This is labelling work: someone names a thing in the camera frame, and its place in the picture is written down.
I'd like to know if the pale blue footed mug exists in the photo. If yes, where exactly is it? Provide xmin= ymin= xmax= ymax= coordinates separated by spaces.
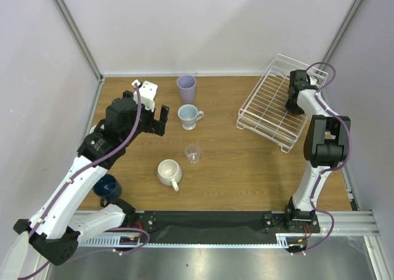
xmin=178 ymin=104 xmax=204 ymax=130

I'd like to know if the cream round mug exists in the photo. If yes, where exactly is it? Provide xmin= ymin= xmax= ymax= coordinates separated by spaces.
xmin=157 ymin=159 xmax=182 ymax=192

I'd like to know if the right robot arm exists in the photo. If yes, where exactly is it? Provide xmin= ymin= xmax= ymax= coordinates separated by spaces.
xmin=283 ymin=70 xmax=351 ymax=232

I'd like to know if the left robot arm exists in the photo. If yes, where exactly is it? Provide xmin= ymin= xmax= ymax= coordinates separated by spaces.
xmin=14 ymin=94 xmax=169 ymax=266

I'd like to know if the lilac plastic tumbler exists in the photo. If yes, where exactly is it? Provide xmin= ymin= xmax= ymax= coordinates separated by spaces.
xmin=176 ymin=75 xmax=196 ymax=104

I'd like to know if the clear glass cup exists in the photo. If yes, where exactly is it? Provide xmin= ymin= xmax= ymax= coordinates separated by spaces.
xmin=185 ymin=144 xmax=201 ymax=164

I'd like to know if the pink mug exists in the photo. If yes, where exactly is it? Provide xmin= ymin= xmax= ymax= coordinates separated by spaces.
xmin=89 ymin=126 xmax=96 ymax=134

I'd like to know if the large dark blue mug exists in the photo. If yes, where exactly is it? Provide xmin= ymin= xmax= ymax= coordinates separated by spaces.
xmin=92 ymin=174 xmax=122 ymax=207

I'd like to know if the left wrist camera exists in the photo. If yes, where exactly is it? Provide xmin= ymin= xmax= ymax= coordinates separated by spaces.
xmin=131 ymin=79 xmax=158 ymax=111

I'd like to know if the white wire dish rack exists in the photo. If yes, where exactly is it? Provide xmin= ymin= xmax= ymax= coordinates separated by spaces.
xmin=236 ymin=54 xmax=309 ymax=153

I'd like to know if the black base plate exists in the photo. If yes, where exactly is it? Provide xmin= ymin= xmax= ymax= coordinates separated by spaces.
xmin=137 ymin=210 xmax=320 ymax=246

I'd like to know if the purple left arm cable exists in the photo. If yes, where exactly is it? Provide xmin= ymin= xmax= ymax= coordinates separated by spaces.
xmin=17 ymin=81 xmax=151 ymax=280

